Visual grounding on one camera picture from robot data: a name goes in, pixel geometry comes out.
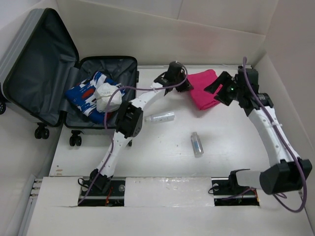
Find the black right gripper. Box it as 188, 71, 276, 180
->
204, 71, 244, 106

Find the pink cloth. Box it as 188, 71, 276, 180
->
188, 69, 220, 111

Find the white plastic bottle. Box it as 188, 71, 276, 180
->
144, 112, 175, 123

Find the small clear bottle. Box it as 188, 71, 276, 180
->
190, 132, 204, 157

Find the blue patterned cloth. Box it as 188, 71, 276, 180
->
65, 71, 127, 124

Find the grey hard-shell suitcase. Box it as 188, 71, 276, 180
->
0, 8, 139, 146

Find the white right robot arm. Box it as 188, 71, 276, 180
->
204, 66, 312, 195

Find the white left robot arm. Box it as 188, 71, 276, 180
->
87, 61, 192, 195

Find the aluminium rail frame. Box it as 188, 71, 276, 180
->
18, 64, 306, 236

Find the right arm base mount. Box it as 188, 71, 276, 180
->
208, 177, 260, 207

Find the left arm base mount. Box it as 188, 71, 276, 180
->
78, 178, 126, 207

